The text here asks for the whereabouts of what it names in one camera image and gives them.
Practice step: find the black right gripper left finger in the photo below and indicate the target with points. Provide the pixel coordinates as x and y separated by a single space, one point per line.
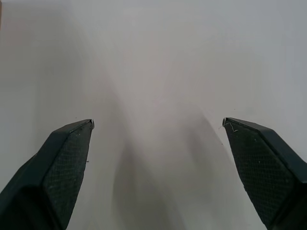
48 172

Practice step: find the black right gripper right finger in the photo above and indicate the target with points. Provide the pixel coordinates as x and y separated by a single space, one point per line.
263 167

